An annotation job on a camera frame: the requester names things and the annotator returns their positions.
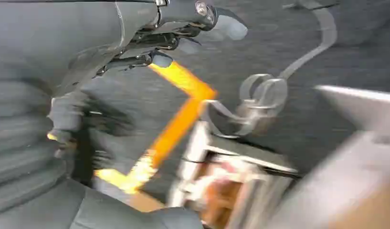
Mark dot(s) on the silver metal clamp part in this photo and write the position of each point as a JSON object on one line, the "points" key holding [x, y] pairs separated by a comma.
{"points": [[264, 98]]}

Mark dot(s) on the yellow tape marking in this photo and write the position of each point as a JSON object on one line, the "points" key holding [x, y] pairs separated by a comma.
{"points": [[182, 123]]}

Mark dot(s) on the metal parts tray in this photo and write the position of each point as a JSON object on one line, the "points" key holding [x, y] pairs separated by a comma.
{"points": [[226, 183]]}

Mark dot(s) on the ribbed grey left arm sleeve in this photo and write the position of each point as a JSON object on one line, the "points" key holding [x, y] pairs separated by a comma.
{"points": [[21, 142]]}

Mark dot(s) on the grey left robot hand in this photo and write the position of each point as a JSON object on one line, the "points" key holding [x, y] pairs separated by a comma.
{"points": [[71, 34]]}

